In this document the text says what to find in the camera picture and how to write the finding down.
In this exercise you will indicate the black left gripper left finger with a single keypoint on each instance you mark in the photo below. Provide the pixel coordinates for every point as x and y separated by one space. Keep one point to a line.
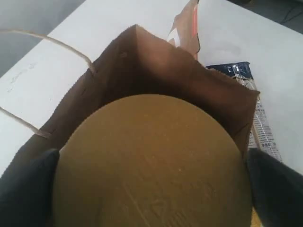
26 196

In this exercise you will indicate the brown paper shopping bag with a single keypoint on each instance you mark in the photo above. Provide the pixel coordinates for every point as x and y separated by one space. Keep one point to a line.
137 62

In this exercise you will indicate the brown pouch with orange label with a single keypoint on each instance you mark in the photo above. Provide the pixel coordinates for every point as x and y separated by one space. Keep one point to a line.
184 31

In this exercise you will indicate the long noodle package black ends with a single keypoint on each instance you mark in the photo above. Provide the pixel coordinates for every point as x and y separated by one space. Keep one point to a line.
260 134

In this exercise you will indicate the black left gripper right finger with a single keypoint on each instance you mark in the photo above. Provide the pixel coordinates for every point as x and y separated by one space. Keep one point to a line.
277 190

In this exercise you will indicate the clear jar with gold lid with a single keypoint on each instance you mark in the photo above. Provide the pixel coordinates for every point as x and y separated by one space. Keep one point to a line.
151 161

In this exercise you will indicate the yellow grain bottle white cap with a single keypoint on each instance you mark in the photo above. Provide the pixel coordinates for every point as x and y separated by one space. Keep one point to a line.
255 220

